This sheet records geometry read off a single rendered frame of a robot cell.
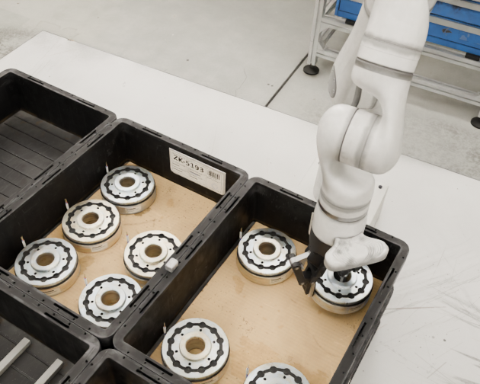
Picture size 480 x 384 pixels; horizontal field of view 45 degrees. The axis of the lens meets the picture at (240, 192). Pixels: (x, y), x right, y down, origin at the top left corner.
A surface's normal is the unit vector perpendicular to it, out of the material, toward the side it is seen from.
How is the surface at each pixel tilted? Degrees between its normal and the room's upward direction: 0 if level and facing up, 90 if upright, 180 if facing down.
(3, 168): 0
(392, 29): 61
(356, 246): 3
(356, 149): 71
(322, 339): 0
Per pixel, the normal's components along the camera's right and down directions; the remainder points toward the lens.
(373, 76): -0.44, 0.29
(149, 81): 0.04, -0.69
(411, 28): 0.19, 0.30
